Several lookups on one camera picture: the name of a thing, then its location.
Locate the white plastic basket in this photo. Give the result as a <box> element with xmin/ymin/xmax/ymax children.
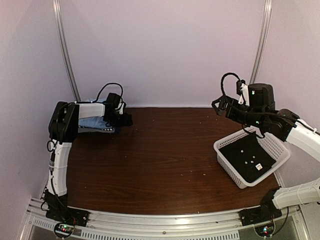
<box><xmin>213</xmin><ymin>126</ymin><xmax>291</xmax><ymax>189</ymax></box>

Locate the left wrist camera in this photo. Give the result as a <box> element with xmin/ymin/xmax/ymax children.
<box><xmin>115</xmin><ymin>101</ymin><xmax>127</xmax><ymax>115</ymax></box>

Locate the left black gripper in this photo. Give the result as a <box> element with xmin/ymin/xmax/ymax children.
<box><xmin>105</xmin><ymin>111</ymin><xmax>133</xmax><ymax>128</ymax></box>

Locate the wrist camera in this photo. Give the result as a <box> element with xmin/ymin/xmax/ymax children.
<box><xmin>115</xmin><ymin>101</ymin><xmax>127</xmax><ymax>115</ymax></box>
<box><xmin>236</xmin><ymin>79</ymin><xmax>250</xmax><ymax>106</ymax></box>

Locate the right circuit board with leds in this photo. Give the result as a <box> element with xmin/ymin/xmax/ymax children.
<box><xmin>254</xmin><ymin>223</ymin><xmax>275</xmax><ymax>238</ymax></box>

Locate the black cable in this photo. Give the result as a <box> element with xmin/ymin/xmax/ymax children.
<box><xmin>96</xmin><ymin>82</ymin><xmax>125</xmax><ymax>103</ymax></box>
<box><xmin>220</xmin><ymin>72</ymin><xmax>268</xmax><ymax>118</ymax></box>

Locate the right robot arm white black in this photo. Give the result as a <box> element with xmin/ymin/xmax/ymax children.
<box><xmin>211</xmin><ymin>80</ymin><xmax>320</xmax><ymax>189</ymax></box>

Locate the left circuit board with leds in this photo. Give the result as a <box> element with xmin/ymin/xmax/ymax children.
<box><xmin>53</xmin><ymin>222</ymin><xmax>75</xmax><ymax>239</ymax></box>

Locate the left aluminium frame post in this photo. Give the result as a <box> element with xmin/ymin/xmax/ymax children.
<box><xmin>52</xmin><ymin>0</ymin><xmax>81</xmax><ymax>102</ymax></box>

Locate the aluminium frame post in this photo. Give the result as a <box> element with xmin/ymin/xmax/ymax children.
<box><xmin>250</xmin><ymin>0</ymin><xmax>273</xmax><ymax>84</ymax></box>
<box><xmin>52</xmin><ymin>0</ymin><xmax>81</xmax><ymax>102</ymax></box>

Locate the aluminium front rail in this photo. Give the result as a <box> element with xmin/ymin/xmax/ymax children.
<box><xmin>24</xmin><ymin>197</ymin><xmax>308</xmax><ymax>240</ymax></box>

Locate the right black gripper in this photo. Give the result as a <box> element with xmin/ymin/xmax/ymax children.
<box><xmin>212</xmin><ymin>95</ymin><xmax>266</xmax><ymax>130</ymax></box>

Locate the left black cable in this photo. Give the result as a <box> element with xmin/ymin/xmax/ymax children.
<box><xmin>96</xmin><ymin>82</ymin><xmax>125</xmax><ymax>103</ymax></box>

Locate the right aluminium frame post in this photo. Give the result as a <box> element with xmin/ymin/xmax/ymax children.
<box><xmin>250</xmin><ymin>0</ymin><xmax>273</xmax><ymax>84</ymax></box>

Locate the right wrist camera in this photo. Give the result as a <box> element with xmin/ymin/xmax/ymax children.
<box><xmin>236</xmin><ymin>79</ymin><xmax>250</xmax><ymax>106</ymax></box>

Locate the light blue long sleeve shirt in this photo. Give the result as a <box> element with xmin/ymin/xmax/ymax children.
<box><xmin>77</xmin><ymin>97</ymin><xmax>112</xmax><ymax>129</ymax></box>

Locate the circuit board with leds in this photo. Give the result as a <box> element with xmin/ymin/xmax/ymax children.
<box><xmin>254</xmin><ymin>223</ymin><xmax>275</xmax><ymax>238</ymax></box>
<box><xmin>53</xmin><ymin>222</ymin><xmax>75</xmax><ymax>239</ymax></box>

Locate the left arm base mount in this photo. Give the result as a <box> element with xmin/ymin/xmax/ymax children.
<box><xmin>45</xmin><ymin>207</ymin><xmax>89</xmax><ymax>227</ymax></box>

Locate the right black cable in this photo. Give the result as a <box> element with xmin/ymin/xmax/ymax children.
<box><xmin>220</xmin><ymin>72</ymin><xmax>268</xmax><ymax>118</ymax></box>

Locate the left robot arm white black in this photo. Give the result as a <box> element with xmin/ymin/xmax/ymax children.
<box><xmin>44</xmin><ymin>92</ymin><xmax>133</xmax><ymax>222</ymax></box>

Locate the black shirt in basket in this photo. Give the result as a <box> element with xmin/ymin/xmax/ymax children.
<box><xmin>219</xmin><ymin>132</ymin><xmax>276</xmax><ymax>183</ymax></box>

